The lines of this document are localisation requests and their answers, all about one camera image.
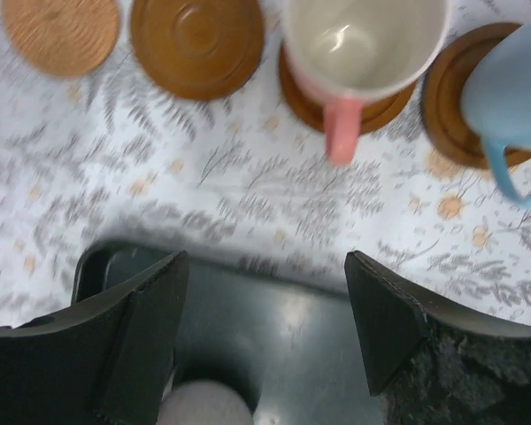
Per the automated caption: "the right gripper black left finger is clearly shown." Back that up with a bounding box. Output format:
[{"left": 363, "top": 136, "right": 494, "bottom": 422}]
[{"left": 0, "top": 252, "right": 189, "bottom": 424}]

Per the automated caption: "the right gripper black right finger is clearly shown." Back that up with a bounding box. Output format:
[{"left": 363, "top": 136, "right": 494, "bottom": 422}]
[{"left": 344, "top": 251, "right": 531, "bottom": 424}]

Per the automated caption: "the dark wooden coaster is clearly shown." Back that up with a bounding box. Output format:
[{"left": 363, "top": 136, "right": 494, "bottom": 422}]
[
  {"left": 130, "top": 0, "right": 265, "bottom": 101},
  {"left": 422, "top": 23, "right": 531, "bottom": 169},
  {"left": 278, "top": 45, "right": 417, "bottom": 135}
]

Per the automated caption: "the blue mug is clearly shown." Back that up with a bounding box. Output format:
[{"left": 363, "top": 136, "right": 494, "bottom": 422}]
[{"left": 460, "top": 21, "right": 531, "bottom": 208}]

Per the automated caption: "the pink mug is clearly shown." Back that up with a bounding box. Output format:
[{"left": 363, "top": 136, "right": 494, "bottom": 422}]
[{"left": 281, "top": 0, "right": 451, "bottom": 166}]

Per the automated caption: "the woven rattan coaster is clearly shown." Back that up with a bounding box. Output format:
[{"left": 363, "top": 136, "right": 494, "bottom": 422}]
[{"left": 1, "top": 0, "right": 120, "bottom": 78}]

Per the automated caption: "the cream white mug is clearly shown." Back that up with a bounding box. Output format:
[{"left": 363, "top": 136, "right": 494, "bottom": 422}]
[{"left": 157, "top": 380, "right": 254, "bottom": 425}]

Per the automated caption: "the black serving tray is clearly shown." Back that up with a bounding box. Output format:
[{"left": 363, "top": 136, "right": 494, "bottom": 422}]
[{"left": 72, "top": 241, "right": 382, "bottom": 424}]

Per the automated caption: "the floral tablecloth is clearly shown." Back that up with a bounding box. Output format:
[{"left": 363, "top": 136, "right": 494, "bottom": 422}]
[{"left": 0, "top": 1, "right": 531, "bottom": 326}]

